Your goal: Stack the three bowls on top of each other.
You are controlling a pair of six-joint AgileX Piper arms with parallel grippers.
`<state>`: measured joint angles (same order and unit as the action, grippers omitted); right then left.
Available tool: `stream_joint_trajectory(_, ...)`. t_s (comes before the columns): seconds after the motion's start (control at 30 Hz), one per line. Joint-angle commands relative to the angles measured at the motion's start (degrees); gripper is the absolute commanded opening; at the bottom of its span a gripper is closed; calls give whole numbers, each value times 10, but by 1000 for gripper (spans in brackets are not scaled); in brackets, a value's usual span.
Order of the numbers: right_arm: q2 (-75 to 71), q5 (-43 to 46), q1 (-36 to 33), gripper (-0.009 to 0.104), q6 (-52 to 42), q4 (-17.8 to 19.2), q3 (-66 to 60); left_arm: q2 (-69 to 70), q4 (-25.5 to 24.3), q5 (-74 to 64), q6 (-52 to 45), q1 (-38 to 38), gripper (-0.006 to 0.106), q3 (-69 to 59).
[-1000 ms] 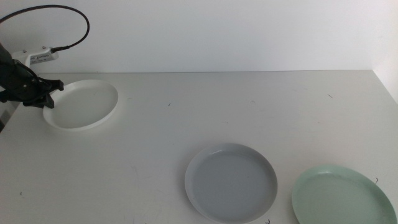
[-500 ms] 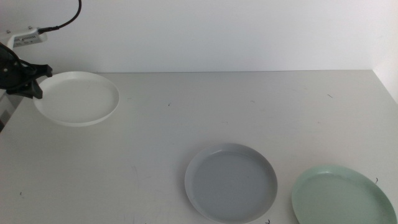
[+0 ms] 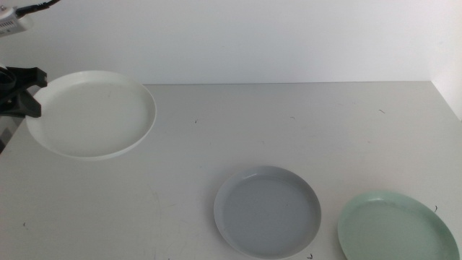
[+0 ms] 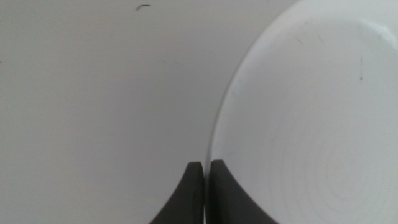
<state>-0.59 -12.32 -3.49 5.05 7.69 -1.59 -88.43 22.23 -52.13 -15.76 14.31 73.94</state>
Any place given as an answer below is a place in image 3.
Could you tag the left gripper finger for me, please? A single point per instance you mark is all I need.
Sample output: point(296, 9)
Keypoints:
point(21, 106)

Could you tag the white shallow bowl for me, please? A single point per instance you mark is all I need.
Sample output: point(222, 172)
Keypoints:
point(90, 115)

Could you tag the grey-blue shallow bowl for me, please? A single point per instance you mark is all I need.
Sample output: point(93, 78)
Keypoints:
point(267, 213)

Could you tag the pale green shallow bowl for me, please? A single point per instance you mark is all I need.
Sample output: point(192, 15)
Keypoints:
point(393, 231)

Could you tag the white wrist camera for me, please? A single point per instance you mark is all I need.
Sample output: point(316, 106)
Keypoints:
point(12, 23)

